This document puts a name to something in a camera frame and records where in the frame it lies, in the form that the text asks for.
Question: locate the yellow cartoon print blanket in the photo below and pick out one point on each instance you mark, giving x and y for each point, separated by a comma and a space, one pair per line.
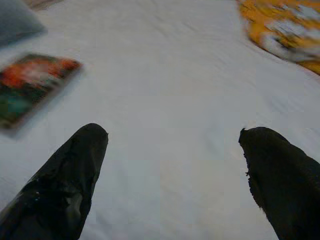
275, 25

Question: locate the white quilted mattress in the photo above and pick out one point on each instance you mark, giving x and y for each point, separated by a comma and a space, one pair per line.
162, 75

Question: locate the dark green and red book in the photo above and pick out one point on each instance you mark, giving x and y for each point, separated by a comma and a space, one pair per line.
32, 85

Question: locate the grey pillow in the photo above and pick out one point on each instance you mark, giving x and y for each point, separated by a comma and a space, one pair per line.
15, 22

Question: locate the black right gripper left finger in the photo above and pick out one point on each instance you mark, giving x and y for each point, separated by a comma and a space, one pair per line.
62, 180

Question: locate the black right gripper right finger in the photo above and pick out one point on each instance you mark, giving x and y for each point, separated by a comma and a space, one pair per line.
282, 180

